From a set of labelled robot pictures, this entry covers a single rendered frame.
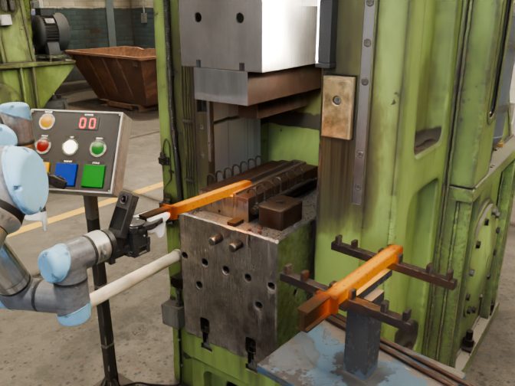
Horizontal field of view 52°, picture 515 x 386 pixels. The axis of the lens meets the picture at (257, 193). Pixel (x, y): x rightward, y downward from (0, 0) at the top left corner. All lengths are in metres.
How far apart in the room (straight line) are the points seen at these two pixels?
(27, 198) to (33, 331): 2.02
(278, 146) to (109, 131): 0.64
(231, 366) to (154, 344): 0.90
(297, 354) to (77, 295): 0.55
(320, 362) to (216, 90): 0.80
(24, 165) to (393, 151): 0.93
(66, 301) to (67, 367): 1.39
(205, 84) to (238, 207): 0.38
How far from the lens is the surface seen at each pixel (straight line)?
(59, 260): 1.21
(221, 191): 1.57
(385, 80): 1.45
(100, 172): 1.80
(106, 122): 1.85
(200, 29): 1.59
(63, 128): 1.92
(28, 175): 0.97
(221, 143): 1.85
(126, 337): 2.76
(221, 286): 1.70
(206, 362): 1.92
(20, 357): 2.79
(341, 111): 1.49
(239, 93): 1.52
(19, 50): 6.39
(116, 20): 11.19
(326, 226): 1.63
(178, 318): 2.17
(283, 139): 2.04
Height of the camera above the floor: 1.54
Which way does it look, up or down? 20 degrees down
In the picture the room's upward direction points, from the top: straight up
